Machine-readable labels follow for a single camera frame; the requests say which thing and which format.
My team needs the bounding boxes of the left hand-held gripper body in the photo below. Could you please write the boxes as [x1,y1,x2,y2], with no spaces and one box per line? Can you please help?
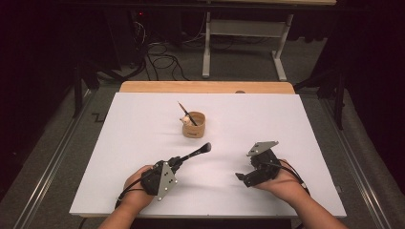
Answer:
[140,160,179,202]

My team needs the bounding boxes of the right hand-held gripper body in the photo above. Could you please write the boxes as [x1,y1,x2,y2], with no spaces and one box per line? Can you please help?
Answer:
[243,140,283,188]

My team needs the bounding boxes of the thick black makeup brush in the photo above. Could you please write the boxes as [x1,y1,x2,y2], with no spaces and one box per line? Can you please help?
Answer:
[178,141,212,163]

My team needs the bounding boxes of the wooden cup with bird figure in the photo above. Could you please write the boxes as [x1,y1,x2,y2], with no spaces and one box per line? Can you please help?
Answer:
[179,111,206,139]

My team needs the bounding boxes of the thin black brush orange ferrule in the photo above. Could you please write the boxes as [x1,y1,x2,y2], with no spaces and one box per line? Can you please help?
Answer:
[177,101,199,127]

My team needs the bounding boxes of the person's right hand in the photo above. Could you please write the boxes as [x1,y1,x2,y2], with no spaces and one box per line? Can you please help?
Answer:
[254,159,309,205]

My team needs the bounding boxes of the person's left hand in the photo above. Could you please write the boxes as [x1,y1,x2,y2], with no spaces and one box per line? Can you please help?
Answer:
[122,164,157,209]

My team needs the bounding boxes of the white table cover sheet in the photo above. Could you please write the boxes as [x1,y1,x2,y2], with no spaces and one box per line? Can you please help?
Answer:
[69,92,348,219]

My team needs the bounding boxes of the wooden table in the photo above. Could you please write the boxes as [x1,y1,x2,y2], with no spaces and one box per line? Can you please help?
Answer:
[118,80,296,95]

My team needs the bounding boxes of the black metal stand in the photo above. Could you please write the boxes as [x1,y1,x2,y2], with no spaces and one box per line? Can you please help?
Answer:
[293,67,349,131]
[72,60,100,119]

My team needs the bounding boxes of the black computer case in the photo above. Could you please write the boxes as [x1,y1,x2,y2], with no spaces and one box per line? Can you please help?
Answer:
[104,8,151,72]

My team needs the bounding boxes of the right hand-held gripper cable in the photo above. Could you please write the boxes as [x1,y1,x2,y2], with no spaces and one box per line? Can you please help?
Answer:
[263,159,310,196]

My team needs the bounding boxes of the hand-held gripper cable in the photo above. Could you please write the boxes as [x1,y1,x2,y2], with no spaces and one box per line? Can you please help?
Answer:
[263,159,310,196]
[115,171,155,210]

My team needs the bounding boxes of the left hand-held gripper cable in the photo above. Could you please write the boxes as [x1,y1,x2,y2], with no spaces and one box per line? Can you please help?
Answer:
[115,171,155,210]

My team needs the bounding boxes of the metal floor rail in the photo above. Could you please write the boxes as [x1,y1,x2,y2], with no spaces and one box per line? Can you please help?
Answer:
[11,90,97,229]
[319,97,395,229]

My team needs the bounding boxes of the black floor cables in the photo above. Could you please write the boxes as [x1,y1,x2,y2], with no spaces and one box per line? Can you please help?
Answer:
[144,41,191,82]

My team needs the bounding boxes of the white metal desk frame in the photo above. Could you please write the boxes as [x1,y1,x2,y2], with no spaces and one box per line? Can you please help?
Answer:
[202,10,295,82]

